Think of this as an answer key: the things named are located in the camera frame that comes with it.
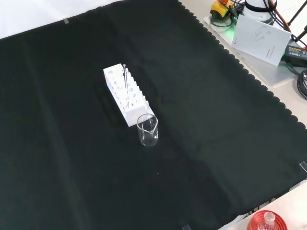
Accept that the clear glass flask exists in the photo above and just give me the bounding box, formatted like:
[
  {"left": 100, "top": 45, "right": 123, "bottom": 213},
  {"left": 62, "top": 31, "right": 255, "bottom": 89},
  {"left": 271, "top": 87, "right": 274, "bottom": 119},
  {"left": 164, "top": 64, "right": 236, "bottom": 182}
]
[{"left": 260, "top": 212, "right": 276, "bottom": 230}]

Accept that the black power adapter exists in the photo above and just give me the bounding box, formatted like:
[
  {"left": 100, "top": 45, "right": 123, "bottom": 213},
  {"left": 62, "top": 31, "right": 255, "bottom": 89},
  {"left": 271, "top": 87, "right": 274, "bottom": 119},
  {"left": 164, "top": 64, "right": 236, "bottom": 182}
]
[{"left": 280, "top": 40, "right": 307, "bottom": 68}]

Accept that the white test tube rack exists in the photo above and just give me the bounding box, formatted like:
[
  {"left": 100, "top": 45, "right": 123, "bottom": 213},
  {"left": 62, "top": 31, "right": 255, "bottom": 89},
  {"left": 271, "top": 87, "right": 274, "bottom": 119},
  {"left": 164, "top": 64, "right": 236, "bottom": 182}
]
[{"left": 103, "top": 63, "right": 155, "bottom": 127}]

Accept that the orange cable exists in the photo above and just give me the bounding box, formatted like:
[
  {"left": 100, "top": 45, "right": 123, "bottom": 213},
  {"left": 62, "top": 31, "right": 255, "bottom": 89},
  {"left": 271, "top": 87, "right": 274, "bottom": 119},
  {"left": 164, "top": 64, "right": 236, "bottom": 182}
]
[{"left": 272, "top": 0, "right": 292, "bottom": 32}]

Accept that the yellow stop button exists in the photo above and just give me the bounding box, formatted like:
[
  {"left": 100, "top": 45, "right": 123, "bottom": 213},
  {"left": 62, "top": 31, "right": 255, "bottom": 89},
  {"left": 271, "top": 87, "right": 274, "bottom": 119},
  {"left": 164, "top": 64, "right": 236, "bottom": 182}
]
[{"left": 210, "top": 0, "right": 235, "bottom": 19}]

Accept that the red ribbed round stand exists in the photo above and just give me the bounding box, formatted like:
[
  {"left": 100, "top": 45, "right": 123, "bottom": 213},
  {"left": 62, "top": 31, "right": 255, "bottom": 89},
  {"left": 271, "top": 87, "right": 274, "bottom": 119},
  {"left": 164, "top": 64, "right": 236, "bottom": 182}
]
[{"left": 247, "top": 210, "right": 288, "bottom": 230}]

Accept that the white printed booklet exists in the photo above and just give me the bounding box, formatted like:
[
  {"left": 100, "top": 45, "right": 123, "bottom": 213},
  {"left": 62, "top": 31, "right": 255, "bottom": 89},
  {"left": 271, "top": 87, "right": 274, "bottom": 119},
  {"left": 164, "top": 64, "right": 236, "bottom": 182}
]
[{"left": 231, "top": 14, "right": 293, "bottom": 67}]

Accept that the pale board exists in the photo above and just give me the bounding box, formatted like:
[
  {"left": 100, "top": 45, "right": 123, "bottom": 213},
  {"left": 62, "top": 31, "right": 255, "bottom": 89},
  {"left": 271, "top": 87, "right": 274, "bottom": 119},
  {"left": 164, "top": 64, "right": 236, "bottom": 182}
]
[{"left": 203, "top": 13, "right": 307, "bottom": 88}]

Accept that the black coiled cable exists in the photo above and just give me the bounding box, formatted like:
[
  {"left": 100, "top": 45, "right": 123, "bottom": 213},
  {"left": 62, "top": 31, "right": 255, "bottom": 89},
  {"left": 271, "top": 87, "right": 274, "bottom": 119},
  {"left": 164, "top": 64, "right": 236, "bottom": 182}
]
[{"left": 296, "top": 68, "right": 307, "bottom": 102}]

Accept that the black bench cloth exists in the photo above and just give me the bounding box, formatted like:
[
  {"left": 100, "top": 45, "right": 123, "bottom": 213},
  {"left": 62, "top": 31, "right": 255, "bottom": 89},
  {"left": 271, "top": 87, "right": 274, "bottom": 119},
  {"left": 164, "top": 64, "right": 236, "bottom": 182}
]
[{"left": 0, "top": 0, "right": 307, "bottom": 230}]

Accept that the clear glass rod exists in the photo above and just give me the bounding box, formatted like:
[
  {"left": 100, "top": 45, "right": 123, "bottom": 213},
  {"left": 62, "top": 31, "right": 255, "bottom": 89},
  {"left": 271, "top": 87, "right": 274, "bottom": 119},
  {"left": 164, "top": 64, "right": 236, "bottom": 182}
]
[{"left": 123, "top": 64, "right": 129, "bottom": 107}]

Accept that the small clear glass beaker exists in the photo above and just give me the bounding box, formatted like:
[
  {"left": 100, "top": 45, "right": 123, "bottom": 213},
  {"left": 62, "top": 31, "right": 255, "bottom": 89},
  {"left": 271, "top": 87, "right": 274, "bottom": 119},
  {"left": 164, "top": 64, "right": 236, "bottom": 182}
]
[{"left": 136, "top": 114, "right": 159, "bottom": 147}]

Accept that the black tripod leg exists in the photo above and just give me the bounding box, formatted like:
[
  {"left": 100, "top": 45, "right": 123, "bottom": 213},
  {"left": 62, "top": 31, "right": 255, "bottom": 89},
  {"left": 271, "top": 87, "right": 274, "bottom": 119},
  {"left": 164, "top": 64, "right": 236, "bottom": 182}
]
[{"left": 286, "top": 0, "right": 307, "bottom": 27}]

